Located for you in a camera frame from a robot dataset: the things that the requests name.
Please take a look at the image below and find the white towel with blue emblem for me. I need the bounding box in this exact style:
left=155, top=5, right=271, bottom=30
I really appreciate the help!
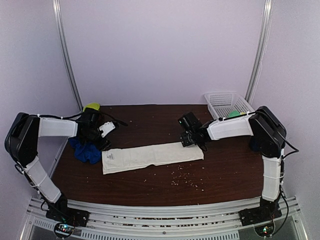
left=101, top=142, right=204, bottom=175

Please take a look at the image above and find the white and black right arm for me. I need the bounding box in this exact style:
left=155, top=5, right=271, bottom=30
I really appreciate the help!
left=178, top=106, right=287, bottom=221

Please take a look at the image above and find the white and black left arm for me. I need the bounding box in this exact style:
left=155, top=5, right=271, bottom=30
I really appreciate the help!
left=4, top=108, right=117, bottom=222

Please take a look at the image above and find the blue microfiber towel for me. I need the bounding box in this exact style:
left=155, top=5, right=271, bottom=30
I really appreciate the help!
left=68, top=137, right=102, bottom=165

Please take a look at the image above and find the lime green plastic bowl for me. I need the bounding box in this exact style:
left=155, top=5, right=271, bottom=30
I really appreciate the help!
left=82, top=102, right=101, bottom=112

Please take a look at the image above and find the white perforated plastic basket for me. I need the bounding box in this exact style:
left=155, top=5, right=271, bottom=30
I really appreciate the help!
left=204, top=91, right=255, bottom=119

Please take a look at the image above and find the rolled green towel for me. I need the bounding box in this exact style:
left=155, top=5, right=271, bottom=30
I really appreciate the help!
left=227, top=110, right=240, bottom=118

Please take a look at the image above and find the dark blue cup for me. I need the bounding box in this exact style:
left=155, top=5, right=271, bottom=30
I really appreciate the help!
left=249, top=136, right=260, bottom=152

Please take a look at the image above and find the left round circuit board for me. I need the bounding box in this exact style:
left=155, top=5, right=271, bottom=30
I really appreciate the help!
left=53, top=223, right=75, bottom=239

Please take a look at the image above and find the round circuit board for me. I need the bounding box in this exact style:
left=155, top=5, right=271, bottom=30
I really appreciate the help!
left=254, top=223, right=275, bottom=238
left=53, top=223, right=75, bottom=239

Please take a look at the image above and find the right round circuit board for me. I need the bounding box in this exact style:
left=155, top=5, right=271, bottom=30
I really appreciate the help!
left=254, top=223, right=275, bottom=238

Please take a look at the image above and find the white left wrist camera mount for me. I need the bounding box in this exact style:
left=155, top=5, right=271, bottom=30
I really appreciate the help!
left=98, top=121, right=119, bottom=138

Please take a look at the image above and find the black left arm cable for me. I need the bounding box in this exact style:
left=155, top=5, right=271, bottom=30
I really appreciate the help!
left=37, top=111, right=129, bottom=127

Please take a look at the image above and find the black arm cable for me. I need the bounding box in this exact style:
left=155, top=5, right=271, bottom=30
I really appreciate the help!
left=37, top=111, right=129, bottom=127
left=269, top=119, right=300, bottom=226

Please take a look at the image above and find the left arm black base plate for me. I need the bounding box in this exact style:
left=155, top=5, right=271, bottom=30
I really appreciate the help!
left=45, top=208, right=90, bottom=227

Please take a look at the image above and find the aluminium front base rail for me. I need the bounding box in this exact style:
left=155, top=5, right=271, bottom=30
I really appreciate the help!
left=17, top=197, right=311, bottom=240

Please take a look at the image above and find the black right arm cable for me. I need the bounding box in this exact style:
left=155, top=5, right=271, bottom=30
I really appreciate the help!
left=269, top=119, right=300, bottom=226

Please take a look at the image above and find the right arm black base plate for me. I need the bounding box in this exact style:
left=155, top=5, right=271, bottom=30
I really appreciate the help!
left=238, top=207, right=282, bottom=226

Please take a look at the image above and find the left aluminium frame post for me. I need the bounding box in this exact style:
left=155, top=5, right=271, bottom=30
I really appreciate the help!
left=52, top=0, right=83, bottom=111

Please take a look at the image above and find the aluminium frame post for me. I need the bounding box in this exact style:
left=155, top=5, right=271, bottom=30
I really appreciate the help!
left=52, top=0, right=83, bottom=111
left=245, top=0, right=274, bottom=104

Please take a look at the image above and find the right aluminium frame post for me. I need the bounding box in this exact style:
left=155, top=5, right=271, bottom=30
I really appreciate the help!
left=245, top=0, right=274, bottom=104

